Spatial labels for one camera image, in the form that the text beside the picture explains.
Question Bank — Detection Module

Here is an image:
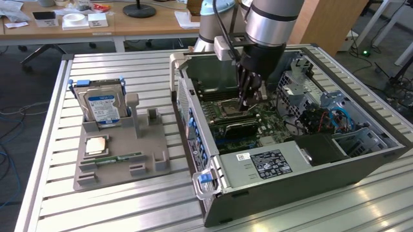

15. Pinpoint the silver disk bay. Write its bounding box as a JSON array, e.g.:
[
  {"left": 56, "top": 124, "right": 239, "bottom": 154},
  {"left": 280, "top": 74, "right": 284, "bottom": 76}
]
[{"left": 330, "top": 127, "right": 390, "bottom": 158}]

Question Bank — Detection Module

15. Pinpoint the white floor cable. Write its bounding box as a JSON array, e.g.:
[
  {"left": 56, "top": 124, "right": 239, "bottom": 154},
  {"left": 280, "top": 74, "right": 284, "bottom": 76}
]
[{"left": 0, "top": 101, "right": 49, "bottom": 116}]

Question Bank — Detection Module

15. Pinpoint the silver chipset heatsink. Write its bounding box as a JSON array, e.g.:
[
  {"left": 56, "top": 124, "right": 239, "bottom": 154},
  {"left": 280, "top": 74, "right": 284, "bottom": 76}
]
[{"left": 258, "top": 136, "right": 278, "bottom": 147}]

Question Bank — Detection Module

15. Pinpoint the red wire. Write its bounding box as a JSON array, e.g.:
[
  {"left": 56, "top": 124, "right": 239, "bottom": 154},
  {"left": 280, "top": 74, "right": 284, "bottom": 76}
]
[{"left": 323, "top": 113, "right": 342, "bottom": 133}]

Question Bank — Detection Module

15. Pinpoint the white box with red button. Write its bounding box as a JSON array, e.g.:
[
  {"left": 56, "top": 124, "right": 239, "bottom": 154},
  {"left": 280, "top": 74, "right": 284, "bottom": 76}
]
[{"left": 342, "top": 29, "right": 359, "bottom": 53}]

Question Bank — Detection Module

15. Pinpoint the white box with black top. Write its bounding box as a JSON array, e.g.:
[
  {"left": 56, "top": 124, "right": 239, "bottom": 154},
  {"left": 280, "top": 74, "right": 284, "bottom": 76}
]
[{"left": 32, "top": 11, "right": 58, "bottom": 28}]

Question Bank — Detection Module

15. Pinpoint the wooden desk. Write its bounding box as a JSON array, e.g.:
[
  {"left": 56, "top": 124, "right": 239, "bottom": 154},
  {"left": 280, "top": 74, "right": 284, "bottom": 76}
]
[{"left": 0, "top": 0, "right": 292, "bottom": 53}]

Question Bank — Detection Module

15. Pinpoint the dark small pouch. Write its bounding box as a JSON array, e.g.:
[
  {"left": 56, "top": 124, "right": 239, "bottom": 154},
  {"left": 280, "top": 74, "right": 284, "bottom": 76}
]
[{"left": 74, "top": 0, "right": 93, "bottom": 12}]

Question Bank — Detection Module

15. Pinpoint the blue floor cable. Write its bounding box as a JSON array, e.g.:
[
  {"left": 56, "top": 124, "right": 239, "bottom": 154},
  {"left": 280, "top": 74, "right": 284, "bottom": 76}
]
[{"left": 0, "top": 116, "right": 25, "bottom": 208}]

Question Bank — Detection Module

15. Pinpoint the white tape roll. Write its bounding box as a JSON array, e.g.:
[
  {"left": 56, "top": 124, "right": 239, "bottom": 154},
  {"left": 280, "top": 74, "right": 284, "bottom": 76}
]
[{"left": 62, "top": 13, "right": 85, "bottom": 24}]

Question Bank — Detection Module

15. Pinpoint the hard disk with blue rails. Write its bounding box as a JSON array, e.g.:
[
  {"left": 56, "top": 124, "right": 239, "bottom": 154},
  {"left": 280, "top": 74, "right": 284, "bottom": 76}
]
[{"left": 68, "top": 76, "right": 127, "bottom": 129}]

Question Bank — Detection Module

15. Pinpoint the green motherboard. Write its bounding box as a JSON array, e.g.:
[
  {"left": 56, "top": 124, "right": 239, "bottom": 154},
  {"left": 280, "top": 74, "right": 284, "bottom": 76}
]
[{"left": 192, "top": 82, "right": 302, "bottom": 155}]

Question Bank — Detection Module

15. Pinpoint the black wire bundle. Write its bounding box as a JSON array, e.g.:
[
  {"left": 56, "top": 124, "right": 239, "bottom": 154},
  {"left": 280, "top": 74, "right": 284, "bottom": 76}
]
[{"left": 295, "top": 108, "right": 330, "bottom": 135}]

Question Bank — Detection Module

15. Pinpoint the grey parts rack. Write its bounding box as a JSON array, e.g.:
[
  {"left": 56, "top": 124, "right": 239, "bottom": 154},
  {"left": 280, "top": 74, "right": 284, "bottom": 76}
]
[{"left": 73, "top": 93, "right": 171, "bottom": 191}]

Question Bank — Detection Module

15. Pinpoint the black chair base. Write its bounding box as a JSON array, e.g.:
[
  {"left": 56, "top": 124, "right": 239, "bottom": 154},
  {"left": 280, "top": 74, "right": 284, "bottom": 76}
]
[{"left": 17, "top": 43, "right": 97, "bottom": 71}]

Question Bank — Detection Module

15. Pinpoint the brown cardboard box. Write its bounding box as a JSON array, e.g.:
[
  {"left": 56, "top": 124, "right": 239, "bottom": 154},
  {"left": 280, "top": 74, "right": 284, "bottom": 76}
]
[{"left": 187, "top": 0, "right": 203, "bottom": 17}]

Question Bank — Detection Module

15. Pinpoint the copper-toned CPU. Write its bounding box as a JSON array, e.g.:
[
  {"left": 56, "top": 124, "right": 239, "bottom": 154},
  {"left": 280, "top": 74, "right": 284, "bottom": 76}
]
[{"left": 84, "top": 137, "right": 109, "bottom": 155}]

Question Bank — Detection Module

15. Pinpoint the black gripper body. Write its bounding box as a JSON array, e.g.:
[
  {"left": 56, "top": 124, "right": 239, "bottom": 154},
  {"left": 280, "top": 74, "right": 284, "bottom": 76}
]
[{"left": 238, "top": 43, "right": 287, "bottom": 78}]

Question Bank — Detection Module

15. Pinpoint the small white box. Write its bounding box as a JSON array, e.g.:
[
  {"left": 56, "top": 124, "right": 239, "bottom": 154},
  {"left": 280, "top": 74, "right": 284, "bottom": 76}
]
[{"left": 87, "top": 13, "right": 109, "bottom": 28}]

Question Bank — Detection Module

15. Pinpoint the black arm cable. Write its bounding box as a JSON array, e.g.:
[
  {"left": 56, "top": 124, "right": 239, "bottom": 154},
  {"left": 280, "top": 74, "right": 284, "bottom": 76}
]
[{"left": 212, "top": 0, "right": 240, "bottom": 61}]

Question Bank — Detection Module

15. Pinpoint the black round lamp base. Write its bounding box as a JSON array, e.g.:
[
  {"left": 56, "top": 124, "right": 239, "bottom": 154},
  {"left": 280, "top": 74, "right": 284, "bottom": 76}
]
[{"left": 121, "top": 0, "right": 156, "bottom": 18}]

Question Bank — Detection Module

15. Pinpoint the white paper card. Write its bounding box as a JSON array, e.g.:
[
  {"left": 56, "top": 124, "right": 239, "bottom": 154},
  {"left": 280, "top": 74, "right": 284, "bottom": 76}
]
[{"left": 4, "top": 21, "right": 29, "bottom": 29}]

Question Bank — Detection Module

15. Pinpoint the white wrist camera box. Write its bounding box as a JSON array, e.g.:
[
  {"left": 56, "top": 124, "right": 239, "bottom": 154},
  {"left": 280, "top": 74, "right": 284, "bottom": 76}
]
[{"left": 213, "top": 35, "right": 240, "bottom": 61}]

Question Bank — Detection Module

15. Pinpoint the flat white box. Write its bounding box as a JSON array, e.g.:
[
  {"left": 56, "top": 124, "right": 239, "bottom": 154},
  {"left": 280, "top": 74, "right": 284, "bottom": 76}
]
[{"left": 60, "top": 18, "right": 91, "bottom": 31}]

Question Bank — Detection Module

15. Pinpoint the open grey PC case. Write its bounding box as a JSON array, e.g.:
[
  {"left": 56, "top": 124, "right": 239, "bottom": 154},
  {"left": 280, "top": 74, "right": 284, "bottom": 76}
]
[{"left": 168, "top": 43, "right": 413, "bottom": 228}]

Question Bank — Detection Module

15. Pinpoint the black equipment stand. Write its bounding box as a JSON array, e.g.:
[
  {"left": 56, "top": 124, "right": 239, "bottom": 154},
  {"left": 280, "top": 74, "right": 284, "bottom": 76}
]
[{"left": 374, "top": 61, "right": 413, "bottom": 109}]

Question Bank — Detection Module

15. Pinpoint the white paper stack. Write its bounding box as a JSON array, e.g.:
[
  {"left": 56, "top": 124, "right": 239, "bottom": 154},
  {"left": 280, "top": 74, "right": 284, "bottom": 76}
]
[{"left": 173, "top": 9, "right": 201, "bottom": 29}]

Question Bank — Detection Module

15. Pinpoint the black RAM slot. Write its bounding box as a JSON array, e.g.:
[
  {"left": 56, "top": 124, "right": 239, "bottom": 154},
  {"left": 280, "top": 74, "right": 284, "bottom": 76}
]
[
  {"left": 197, "top": 89, "right": 240, "bottom": 96},
  {"left": 200, "top": 95, "right": 240, "bottom": 102},
  {"left": 199, "top": 92, "right": 240, "bottom": 99},
  {"left": 196, "top": 87, "right": 240, "bottom": 93}
]

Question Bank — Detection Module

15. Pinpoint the white table frame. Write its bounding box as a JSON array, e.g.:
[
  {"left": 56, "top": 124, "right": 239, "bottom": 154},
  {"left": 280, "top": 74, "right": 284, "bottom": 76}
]
[{"left": 351, "top": 0, "right": 413, "bottom": 66}]

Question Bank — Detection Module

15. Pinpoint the grey power supply unit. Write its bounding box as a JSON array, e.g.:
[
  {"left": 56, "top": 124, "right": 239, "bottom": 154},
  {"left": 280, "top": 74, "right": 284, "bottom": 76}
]
[{"left": 211, "top": 141, "right": 312, "bottom": 190}]

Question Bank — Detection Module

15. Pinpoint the green RAM stick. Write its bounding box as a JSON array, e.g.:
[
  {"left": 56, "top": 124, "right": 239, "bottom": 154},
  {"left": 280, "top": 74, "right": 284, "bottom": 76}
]
[{"left": 80, "top": 152, "right": 144, "bottom": 167}]

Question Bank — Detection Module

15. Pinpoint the blue data wire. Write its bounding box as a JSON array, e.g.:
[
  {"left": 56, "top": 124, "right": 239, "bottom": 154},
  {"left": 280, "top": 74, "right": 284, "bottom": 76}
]
[{"left": 327, "top": 106, "right": 357, "bottom": 133}]

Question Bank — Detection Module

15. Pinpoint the wooden cabinet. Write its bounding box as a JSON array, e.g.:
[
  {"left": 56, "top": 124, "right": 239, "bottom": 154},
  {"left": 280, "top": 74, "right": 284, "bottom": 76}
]
[{"left": 283, "top": 0, "right": 370, "bottom": 57}]

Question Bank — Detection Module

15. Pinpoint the crumpled clear plastic bag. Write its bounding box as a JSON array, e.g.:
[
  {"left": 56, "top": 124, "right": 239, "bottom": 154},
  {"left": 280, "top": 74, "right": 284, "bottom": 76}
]
[{"left": 0, "top": 0, "right": 32, "bottom": 22}]

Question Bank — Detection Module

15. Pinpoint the silver drive cage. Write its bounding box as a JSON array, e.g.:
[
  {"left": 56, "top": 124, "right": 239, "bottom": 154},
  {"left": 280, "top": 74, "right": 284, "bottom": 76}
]
[{"left": 276, "top": 55, "right": 326, "bottom": 109}]

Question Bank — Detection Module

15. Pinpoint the silver metal bracket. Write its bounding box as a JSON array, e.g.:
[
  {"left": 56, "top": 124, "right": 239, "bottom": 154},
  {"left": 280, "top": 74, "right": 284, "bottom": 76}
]
[{"left": 318, "top": 89, "right": 353, "bottom": 110}]

